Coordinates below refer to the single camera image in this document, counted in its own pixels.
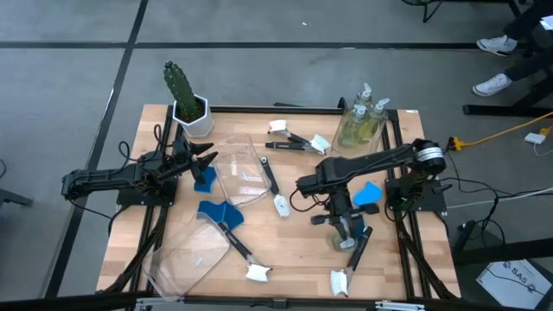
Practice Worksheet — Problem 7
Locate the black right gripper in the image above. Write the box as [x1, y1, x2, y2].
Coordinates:
[310, 196, 380, 245]

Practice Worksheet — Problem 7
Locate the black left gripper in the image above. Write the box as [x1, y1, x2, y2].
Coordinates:
[171, 136, 219, 185]

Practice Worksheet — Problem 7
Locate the yellow-green soap pump bottle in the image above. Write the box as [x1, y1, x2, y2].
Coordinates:
[353, 82, 375, 124]
[339, 103, 368, 148]
[366, 97, 392, 139]
[330, 228, 359, 254]

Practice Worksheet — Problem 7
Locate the clear plastic bin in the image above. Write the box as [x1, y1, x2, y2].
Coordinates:
[210, 132, 272, 208]
[142, 211, 232, 302]
[330, 105, 388, 159]

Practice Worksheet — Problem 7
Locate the white hexagonal plant pot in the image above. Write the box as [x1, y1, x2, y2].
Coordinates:
[171, 93, 215, 138]

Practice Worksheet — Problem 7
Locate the green cactus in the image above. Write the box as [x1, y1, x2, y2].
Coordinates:
[162, 60, 200, 120]

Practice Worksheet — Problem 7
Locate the black power strip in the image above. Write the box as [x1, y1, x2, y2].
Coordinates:
[451, 219, 477, 256]

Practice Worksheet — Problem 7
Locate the white paper sign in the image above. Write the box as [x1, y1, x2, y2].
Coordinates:
[475, 258, 553, 310]

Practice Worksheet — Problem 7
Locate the grey stand foot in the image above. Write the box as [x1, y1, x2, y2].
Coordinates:
[0, 187, 35, 209]

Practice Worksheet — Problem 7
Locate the person's white shoe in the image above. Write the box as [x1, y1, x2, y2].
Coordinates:
[475, 34, 518, 58]
[471, 72, 514, 98]

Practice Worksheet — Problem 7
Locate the person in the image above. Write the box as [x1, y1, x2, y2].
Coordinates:
[503, 0, 553, 83]

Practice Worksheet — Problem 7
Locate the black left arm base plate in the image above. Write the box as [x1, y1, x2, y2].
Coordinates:
[116, 175, 179, 207]

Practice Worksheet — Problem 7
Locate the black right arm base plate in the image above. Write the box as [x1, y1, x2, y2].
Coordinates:
[384, 177, 448, 213]

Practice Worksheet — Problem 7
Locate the yellow extension cord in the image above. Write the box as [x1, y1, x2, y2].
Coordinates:
[448, 111, 553, 151]

